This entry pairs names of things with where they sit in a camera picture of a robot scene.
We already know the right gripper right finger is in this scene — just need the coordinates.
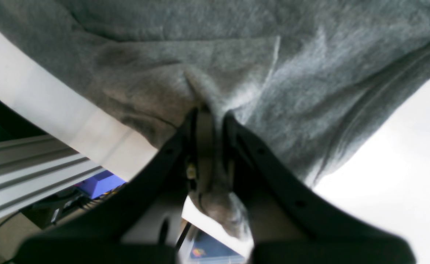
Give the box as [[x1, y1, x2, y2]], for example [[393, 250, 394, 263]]
[[223, 114, 416, 264]]

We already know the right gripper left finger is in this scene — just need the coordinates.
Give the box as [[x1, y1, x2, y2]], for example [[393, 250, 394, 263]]
[[13, 107, 213, 264]]

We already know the grey t-shirt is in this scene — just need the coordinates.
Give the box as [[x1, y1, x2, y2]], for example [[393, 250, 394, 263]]
[[0, 0, 430, 241]]

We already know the blue box under table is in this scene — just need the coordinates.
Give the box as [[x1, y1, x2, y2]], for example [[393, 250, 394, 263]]
[[74, 170, 127, 199]]

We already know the aluminium frame stand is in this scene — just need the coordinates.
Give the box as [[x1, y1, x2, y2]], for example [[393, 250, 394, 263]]
[[0, 135, 104, 218]]

